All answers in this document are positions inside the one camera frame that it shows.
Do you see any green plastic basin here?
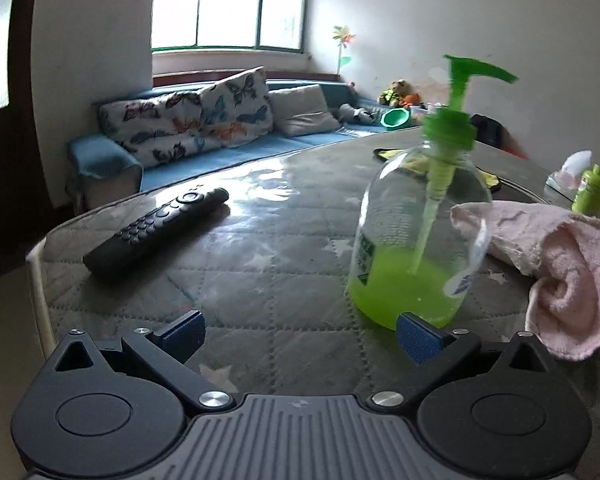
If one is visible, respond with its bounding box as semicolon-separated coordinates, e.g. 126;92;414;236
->
380;107;411;131

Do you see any grey quilted table cover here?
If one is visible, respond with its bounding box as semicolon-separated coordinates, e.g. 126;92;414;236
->
25;127;600;480

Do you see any pink terry towel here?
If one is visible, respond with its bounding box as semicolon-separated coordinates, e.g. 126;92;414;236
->
450;199;600;362

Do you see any black remote control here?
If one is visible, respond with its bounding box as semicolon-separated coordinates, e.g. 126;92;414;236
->
83;188;230;280

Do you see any window with green frame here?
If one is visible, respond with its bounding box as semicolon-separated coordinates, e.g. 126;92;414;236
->
151;0;306;52

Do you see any clear green soap pump bottle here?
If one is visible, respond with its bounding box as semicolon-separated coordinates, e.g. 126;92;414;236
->
347;56;517;330

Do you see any butterfly print cushion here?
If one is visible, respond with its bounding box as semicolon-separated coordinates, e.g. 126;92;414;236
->
98;67;273;168

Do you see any grey plain cushion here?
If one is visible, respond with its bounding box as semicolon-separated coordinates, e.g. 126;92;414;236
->
268;84;340;136

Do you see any small green bottle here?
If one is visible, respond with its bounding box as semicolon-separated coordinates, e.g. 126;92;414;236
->
571;164;600;216

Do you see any stuffed toy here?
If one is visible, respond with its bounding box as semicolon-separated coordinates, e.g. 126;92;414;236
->
378;79;422;108

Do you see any yellow black microfiber cloth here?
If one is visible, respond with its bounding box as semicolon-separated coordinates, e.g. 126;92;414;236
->
371;146;504;194

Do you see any tissue pack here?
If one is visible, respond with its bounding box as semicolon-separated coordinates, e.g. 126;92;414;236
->
545;150;593;200

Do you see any black bag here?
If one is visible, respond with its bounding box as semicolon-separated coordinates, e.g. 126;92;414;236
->
470;114;504;148

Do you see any blue sofa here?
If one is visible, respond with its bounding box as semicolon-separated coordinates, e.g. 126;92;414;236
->
66;78;397;208

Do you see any colourful pinwheel flower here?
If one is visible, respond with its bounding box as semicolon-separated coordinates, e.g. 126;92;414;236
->
332;26;355;75

